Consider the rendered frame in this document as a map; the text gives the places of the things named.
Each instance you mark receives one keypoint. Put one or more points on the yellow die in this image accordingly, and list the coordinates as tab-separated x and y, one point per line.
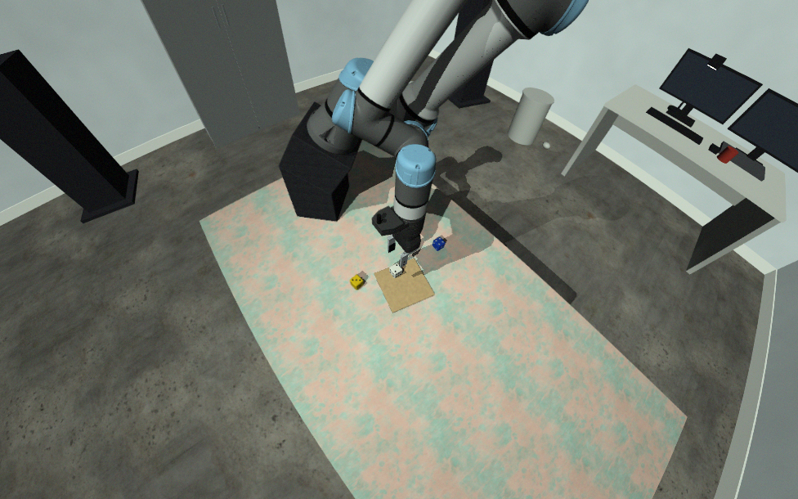
356	282

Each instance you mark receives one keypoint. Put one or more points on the tan square mat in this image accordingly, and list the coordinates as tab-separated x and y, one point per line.
409	288

